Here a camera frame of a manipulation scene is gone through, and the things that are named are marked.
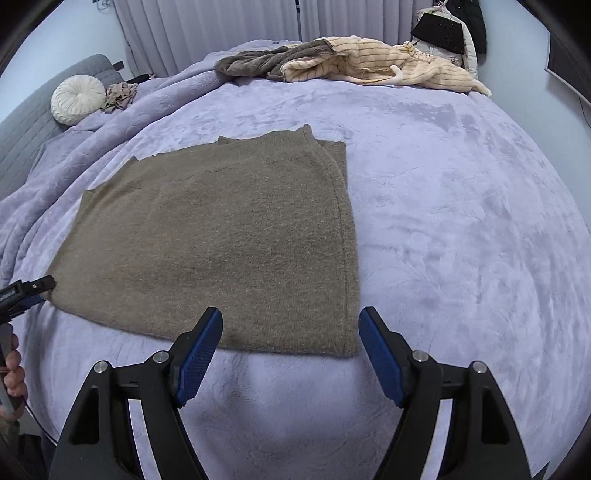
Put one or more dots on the round white pleated pillow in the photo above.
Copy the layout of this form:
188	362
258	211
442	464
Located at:
77	99

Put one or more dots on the black sparkly bag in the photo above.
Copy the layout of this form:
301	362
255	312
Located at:
438	32

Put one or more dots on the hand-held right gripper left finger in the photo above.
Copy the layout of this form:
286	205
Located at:
198	364

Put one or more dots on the white hanging garment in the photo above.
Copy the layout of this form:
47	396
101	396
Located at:
471	60

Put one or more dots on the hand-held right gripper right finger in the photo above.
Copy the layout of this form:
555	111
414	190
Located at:
381	360

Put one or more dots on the pale pleated curtains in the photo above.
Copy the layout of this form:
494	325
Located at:
207	32

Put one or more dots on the small beige crumpled cloth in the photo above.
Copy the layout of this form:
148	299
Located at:
120	97

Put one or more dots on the taupe knit sweater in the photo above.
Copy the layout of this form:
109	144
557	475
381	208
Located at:
207	240

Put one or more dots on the person's left hand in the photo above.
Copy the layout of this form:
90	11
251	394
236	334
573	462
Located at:
14	374

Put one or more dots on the black hanging garment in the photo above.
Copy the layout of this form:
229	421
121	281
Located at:
471	23

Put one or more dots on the grey fleece garment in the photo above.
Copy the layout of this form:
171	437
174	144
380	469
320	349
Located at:
258	62

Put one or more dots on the cream striped garment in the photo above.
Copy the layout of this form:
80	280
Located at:
369	60

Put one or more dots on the grey quilted headboard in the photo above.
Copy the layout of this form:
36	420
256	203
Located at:
27	129

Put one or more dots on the lavender fleece blanket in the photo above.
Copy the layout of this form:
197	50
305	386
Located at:
461	230

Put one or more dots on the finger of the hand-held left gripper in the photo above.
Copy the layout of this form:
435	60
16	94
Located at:
23	305
41	284

